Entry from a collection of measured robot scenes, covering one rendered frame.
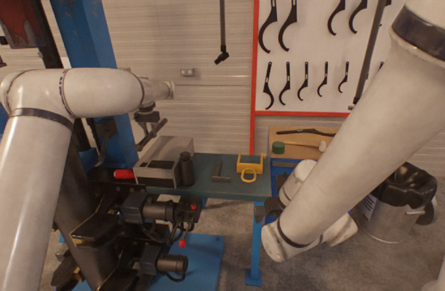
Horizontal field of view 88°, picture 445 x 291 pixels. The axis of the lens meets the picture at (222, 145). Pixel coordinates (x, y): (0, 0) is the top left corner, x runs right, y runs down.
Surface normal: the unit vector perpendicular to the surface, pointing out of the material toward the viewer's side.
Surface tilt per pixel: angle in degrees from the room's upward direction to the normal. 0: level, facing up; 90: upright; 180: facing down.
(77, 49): 90
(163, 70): 90
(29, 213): 64
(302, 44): 90
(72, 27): 90
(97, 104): 104
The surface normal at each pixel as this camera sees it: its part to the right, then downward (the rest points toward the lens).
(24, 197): 0.68, -0.29
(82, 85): 0.15, -0.11
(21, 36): 0.24, 0.46
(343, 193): -0.36, 0.66
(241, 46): -0.14, 0.48
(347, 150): -0.93, 0.18
